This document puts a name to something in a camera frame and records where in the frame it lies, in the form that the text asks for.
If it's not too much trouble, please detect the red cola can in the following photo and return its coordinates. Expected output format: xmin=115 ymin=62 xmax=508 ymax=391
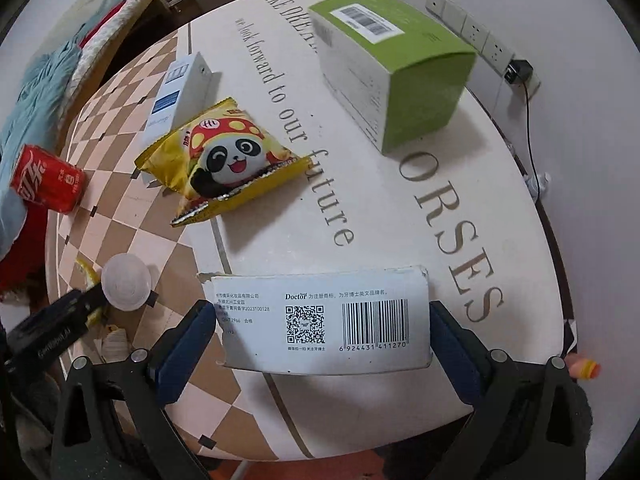
xmin=11 ymin=144 xmax=86 ymax=214

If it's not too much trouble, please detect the white barcode box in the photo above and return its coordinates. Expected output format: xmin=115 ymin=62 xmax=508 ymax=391
xmin=204 ymin=266 xmax=432 ymax=376

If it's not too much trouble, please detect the white blue tall box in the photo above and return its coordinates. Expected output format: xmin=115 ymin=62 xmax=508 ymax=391
xmin=140 ymin=52 xmax=214 ymax=150

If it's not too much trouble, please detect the crumpled paper scrap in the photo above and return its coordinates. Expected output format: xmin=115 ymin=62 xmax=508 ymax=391
xmin=93 ymin=325 xmax=131 ymax=364

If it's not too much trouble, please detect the yellow flat box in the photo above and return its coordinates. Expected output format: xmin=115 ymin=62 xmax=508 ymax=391
xmin=75 ymin=257 xmax=101 ymax=290

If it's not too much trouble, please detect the light blue duvet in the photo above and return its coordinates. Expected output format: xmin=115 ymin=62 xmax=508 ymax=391
xmin=1 ymin=0 xmax=142 ymax=255

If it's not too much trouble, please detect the yellow panda snack bag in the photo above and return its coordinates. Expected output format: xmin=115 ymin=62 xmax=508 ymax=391
xmin=134 ymin=96 xmax=311 ymax=226

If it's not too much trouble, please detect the checkered printed tablecloth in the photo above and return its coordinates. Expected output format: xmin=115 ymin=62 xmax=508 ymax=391
xmin=44 ymin=0 xmax=580 ymax=463

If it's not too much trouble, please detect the black charger plug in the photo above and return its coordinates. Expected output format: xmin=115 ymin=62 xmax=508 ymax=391
xmin=504 ymin=58 xmax=534 ymax=86

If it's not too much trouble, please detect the green cardboard box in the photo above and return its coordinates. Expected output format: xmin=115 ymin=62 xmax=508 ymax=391
xmin=308 ymin=0 xmax=476 ymax=155

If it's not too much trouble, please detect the black charger cable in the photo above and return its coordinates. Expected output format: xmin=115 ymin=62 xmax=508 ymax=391
xmin=519 ymin=79 xmax=544 ymax=187

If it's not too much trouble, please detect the white wall socket strip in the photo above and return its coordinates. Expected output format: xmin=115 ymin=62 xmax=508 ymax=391
xmin=424 ymin=0 xmax=524 ymax=108

